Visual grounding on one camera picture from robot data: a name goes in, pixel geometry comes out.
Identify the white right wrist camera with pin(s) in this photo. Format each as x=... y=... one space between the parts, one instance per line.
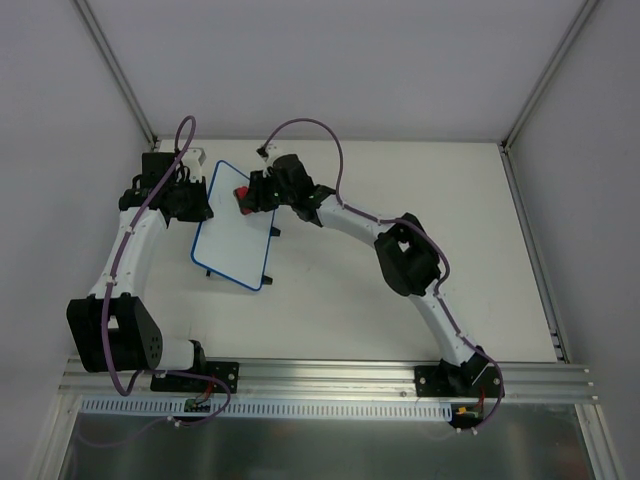
x=269 y=153

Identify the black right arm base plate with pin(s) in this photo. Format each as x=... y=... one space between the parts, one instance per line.
x=440 y=382

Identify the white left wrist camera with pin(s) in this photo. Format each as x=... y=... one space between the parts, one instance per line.
x=193 y=161

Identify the red black whiteboard eraser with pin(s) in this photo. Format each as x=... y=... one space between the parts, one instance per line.
x=240 y=193

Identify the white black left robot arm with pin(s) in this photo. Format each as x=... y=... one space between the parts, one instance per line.
x=136 y=341

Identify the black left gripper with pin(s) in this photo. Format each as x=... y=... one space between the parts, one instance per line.
x=192 y=206

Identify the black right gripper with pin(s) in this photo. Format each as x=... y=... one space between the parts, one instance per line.
x=257 y=192

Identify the left aluminium frame post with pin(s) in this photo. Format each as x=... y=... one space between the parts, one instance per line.
x=117 y=74

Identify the white slotted cable duct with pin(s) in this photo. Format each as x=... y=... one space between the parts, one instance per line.
x=268 y=408

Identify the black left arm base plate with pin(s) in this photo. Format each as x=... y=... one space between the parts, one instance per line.
x=213 y=377

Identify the aluminium mounting rail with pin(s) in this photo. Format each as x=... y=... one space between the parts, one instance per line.
x=556 y=383

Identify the right aluminium frame post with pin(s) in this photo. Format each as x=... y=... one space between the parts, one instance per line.
x=576 y=26

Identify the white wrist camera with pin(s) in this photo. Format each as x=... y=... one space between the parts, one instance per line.
x=269 y=153
x=193 y=161

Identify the blue framed whiteboard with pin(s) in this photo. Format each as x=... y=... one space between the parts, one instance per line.
x=230 y=244

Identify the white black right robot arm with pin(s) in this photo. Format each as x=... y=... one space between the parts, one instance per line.
x=409 y=262

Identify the aluminium frame post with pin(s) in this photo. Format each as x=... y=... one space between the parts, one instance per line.
x=576 y=26
x=117 y=74

